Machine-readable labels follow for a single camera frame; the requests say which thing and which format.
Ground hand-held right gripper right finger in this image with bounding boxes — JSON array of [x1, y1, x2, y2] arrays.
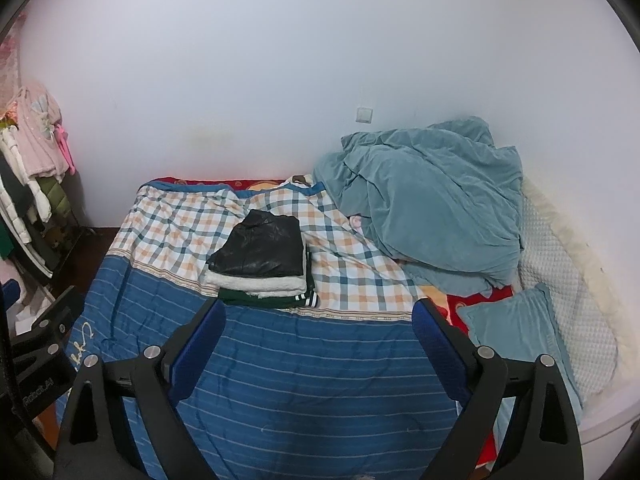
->
[[411, 299, 585, 480]]

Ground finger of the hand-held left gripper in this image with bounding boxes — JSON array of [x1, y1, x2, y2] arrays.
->
[[0, 280, 22, 323], [9, 286, 79, 359]]

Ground teal velvet blanket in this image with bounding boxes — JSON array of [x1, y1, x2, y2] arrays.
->
[[312, 116, 525, 297]]

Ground white floral cloth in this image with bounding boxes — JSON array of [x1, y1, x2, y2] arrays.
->
[[14, 297, 53, 337]]

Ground white quilted pad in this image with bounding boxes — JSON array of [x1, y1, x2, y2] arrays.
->
[[517, 195, 621, 396]]

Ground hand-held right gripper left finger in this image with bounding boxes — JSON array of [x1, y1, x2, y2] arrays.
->
[[52, 299, 227, 480]]

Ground blue striped plaid quilt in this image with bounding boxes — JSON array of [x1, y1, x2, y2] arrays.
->
[[55, 177, 501, 480]]

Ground teal pillow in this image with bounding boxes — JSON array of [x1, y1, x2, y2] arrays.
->
[[456, 282, 585, 411]]

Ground row of hanging clothes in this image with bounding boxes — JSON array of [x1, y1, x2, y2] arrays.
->
[[0, 125, 86, 281]]

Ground pink hanging garment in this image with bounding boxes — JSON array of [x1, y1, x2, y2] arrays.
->
[[7, 85, 73, 181]]

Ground green folded striped-cuff garment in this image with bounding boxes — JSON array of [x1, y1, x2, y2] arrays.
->
[[218, 250, 321, 308]]

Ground white folded fleece garment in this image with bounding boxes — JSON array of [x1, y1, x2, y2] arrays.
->
[[200, 240, 308, 297]]

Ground black leather jacket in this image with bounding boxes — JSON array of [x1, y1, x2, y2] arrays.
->
[[206, 210, 307, 278]]

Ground white quilted cushion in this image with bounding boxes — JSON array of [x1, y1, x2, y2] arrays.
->
[[522, 175, 638, 391]]

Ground white cabinet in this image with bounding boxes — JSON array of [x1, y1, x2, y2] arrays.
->
[[575, 392, 638, 443]]

